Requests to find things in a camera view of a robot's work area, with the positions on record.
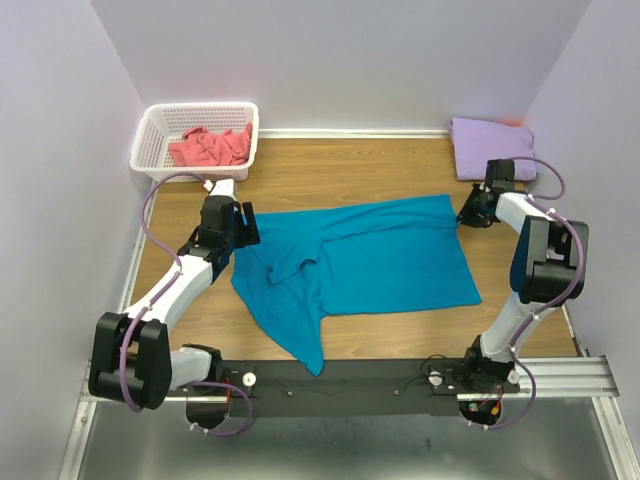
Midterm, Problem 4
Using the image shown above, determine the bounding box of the blue t shirt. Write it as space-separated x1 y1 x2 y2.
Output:
231 195 481 376

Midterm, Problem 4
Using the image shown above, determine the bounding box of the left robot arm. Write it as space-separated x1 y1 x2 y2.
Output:
88 195 260 412

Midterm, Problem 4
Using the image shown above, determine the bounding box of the folded purple t shirt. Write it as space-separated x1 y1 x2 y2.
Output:
449 117 534 181

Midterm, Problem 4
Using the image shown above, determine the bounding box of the red t shirt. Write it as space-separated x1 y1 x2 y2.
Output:
168 123 253 167

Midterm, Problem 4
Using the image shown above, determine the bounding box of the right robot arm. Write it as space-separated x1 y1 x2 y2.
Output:
457 157 590 392

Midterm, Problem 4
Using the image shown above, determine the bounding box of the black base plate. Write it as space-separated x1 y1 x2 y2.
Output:
164 358 521 431

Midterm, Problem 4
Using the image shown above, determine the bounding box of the white plastic laundry basket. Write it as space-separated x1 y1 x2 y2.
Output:
130 102 259 182

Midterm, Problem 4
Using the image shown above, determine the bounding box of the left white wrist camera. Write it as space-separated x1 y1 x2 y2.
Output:
203 179 236 198

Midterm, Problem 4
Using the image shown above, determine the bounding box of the aluminium front rail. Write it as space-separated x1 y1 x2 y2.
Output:
80 356 620 403

